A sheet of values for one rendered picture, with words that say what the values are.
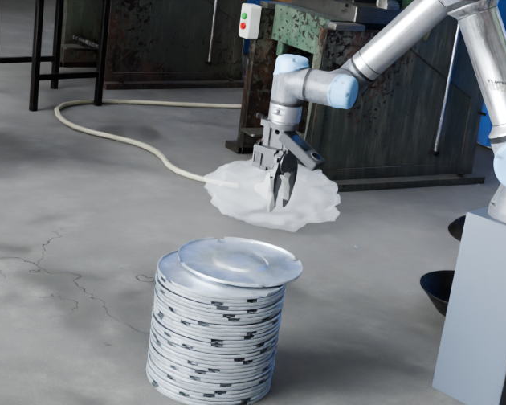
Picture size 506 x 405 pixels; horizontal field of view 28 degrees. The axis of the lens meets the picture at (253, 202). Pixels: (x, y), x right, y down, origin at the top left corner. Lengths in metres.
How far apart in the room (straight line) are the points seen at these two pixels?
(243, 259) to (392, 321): 0.65
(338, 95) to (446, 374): 0.72
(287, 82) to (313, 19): 1.68
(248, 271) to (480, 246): 0.53
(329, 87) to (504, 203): 0.47
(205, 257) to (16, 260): 0.78
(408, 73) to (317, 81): 1.82
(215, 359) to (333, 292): 0.83
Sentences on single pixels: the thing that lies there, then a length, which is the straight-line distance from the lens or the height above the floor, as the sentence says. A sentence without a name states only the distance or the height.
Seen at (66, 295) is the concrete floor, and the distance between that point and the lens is 2.73.
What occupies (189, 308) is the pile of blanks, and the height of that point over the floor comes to 0.22.
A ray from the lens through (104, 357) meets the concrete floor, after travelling 2.42.
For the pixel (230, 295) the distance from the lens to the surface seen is 2.15.
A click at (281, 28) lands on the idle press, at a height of 0.55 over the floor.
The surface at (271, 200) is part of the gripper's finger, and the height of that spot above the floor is 0.40.
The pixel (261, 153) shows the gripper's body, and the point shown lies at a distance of 2.35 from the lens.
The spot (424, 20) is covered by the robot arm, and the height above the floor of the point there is 0.86.
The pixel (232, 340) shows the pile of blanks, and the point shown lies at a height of 0.16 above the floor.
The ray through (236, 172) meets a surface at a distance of 3.41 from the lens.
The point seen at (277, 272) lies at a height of 0.27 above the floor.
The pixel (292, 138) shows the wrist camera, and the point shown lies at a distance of 2.33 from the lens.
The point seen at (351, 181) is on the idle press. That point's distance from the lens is 4.01.
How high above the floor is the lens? 1.10
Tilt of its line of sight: 17 degrees down
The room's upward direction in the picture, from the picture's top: 8 degrees clockwise
